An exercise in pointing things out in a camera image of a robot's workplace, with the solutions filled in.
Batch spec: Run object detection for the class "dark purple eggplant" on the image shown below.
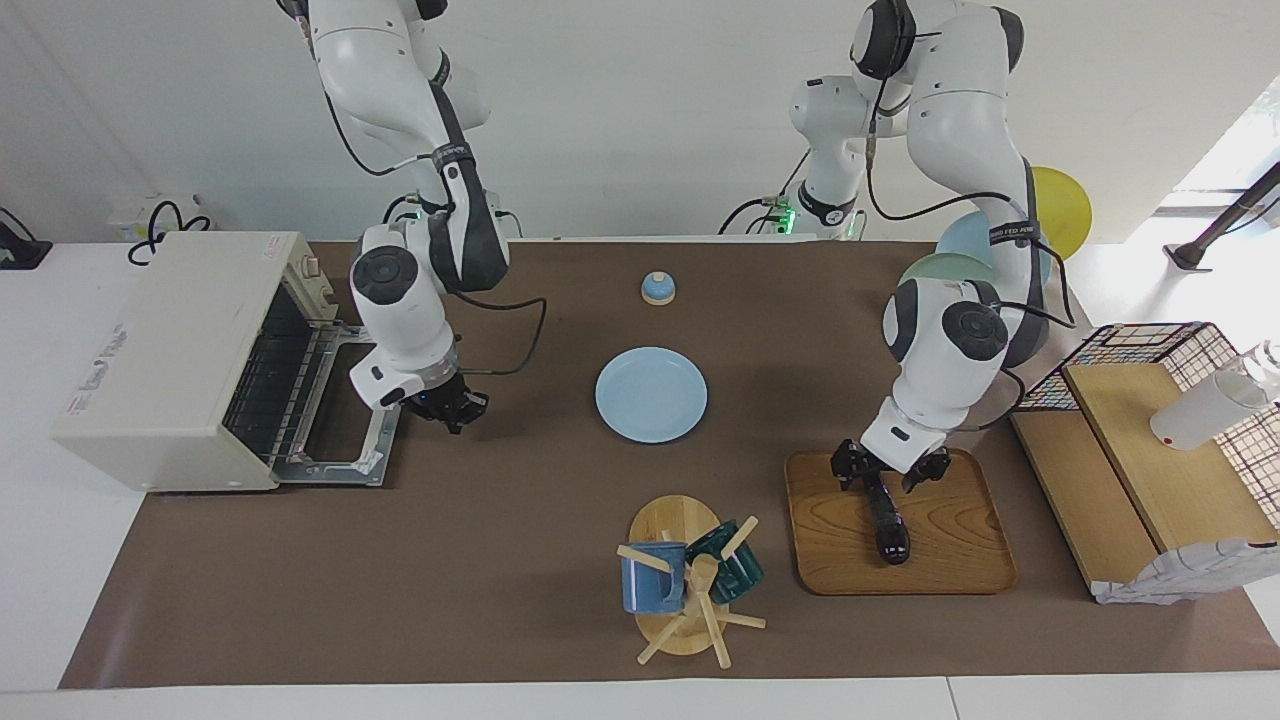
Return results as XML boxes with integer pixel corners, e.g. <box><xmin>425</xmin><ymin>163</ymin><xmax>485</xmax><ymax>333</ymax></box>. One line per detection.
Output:
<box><xmin>868</xmin><ymin>478</ymin><xmax>913</xmax><ymax>566</ymax></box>

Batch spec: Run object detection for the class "white toaster oven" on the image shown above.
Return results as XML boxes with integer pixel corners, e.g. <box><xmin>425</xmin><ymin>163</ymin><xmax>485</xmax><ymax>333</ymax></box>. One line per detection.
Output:
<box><xmin>52</xmin><ymin>232</ymin><xmax>403</xmax><ymax>493</ymax></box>

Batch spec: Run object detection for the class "wooden serving tray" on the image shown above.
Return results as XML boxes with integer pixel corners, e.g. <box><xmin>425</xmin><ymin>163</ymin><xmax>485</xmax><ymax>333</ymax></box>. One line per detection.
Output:
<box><xmin>783</xmin><ymin>448</ymin><xmax>1018</xmax><ymax>597</ymax></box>

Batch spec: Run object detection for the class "brown table mat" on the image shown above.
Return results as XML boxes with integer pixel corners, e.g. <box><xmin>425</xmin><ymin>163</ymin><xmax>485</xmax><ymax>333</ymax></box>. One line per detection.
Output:
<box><xmin>58</xmin><ymin>240</ymin><xmax>1280</xmax><ymax>689</ymax></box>

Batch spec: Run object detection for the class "dark green ceramic mug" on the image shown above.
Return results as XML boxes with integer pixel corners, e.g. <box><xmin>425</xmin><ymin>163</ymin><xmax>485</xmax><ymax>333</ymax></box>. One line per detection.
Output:
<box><xmin>686</xmin><ymin>520</ymin><xmax>765</xmax><ymax>604</ymax></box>

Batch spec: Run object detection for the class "wooden mug tree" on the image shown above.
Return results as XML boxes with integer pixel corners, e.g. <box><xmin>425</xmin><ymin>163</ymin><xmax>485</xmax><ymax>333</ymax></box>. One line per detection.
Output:
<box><xmin>617</xmin><ymin>494</ymin><xmax>767</xmax><ymax>669</ymax></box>

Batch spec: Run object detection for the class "pale green plate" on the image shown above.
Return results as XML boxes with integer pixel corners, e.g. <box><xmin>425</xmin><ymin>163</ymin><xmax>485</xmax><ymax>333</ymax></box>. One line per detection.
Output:
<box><xmin>897</xmin><ymin>252</ymin><xmax>996</xmax><ymax>288</ymax></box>

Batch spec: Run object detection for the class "wooden stepped shelf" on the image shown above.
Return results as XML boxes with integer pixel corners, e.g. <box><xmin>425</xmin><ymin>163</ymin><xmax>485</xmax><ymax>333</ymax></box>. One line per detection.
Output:
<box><xmin>1008</xmin><ymin>362</ymin><xmax>1280</xmax><ymax>601</ymax></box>

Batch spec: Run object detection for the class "light blue racked plate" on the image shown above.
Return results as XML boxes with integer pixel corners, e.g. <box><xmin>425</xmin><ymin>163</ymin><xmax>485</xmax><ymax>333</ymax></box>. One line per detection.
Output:
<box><xmin>936</xmin><ymin>212</ymin><xmax>1053</xmax><ymax>291</ymax></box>

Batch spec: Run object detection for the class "blue ceramic mug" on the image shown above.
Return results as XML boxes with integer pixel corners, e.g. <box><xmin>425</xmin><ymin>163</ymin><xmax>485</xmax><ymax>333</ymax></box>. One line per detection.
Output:
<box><xmin>620</xmin><ymin>542</ymin><xmax>689</xmax><ymax>615</ymax></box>

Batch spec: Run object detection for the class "marbled white panel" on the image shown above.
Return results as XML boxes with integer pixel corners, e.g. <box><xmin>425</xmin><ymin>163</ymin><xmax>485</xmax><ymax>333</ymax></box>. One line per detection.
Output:
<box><xmin>1093</xmin><ymin>538</ymin><xmax>1280</xmax><ymax>605</ymax></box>

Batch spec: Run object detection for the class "white plastic bottle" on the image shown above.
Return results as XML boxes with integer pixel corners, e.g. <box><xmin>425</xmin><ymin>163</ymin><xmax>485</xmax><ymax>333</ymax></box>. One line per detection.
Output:
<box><xmin>1150</xmin><ymin>342</ymin><xmax>1280</xmax><ymax>451</ymax></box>

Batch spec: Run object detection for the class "yellow plate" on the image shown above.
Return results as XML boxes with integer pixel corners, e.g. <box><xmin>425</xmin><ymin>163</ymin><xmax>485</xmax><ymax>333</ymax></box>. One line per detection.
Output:
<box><xmin>1030</xmin><ymin>166</ymin><xmax>1093</xmax><ymax>261</ymax></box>

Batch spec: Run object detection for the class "black tripod stand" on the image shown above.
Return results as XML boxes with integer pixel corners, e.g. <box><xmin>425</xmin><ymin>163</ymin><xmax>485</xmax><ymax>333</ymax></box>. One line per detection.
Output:
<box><xmin>1165</xmin><ymin>160</ymin><xmax>1280</xmax><ymax>273</ymax></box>

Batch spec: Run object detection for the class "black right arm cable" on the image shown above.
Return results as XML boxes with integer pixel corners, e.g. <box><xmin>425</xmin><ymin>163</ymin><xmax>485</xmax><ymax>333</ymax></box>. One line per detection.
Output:
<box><xmin>300</xmin><ymin>20</ymin><xmax>548</xmax><ymax>378</ymax></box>

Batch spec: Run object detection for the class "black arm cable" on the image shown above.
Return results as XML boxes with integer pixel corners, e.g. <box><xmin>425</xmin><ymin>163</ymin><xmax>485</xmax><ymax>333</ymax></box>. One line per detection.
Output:
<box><xmin>865</xmin><ymin>80</ymin><xmax>1076</xmax><ymax>331</ymax></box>
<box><xmin>300</xmin><ymin>20</ymin><xmax>548</xmax><ymax>378</ymax></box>

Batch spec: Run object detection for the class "black wire basket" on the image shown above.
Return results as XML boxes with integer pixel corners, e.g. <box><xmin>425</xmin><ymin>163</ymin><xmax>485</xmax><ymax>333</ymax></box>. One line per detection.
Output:
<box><xmin>1008</xmin><ymin>322</ymin><xmax>1280</xmax><ymax>501</ymax></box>

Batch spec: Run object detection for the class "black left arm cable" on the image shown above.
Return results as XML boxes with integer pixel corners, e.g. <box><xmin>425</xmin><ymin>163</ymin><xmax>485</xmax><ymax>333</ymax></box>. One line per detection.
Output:
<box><xmin>865</xmin><ymin>80</ymin><xmax>1076</xmax><ymax>331</ymax></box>

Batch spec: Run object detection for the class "black left base cable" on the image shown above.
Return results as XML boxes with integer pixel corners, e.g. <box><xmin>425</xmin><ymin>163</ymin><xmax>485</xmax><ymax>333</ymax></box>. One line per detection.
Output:
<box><xmin>718</xmin><ymin>150</ymin><xmax>813</xmax><ymax>236</ymax></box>

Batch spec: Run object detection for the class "black coiled power cable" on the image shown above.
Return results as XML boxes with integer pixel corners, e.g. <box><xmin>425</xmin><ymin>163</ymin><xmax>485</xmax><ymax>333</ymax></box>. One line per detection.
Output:
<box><xmin>127</xmin><ymin>200</ymin><xmax>214</xmax><ymax>266</ymax></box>

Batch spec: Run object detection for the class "black clamp mount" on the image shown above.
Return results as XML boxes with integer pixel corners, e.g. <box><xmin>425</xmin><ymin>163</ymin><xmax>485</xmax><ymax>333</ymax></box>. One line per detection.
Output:
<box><xmin>0</xmin><ymin>207</ymin><xmax>53</xmax><ymax>271</ymax></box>

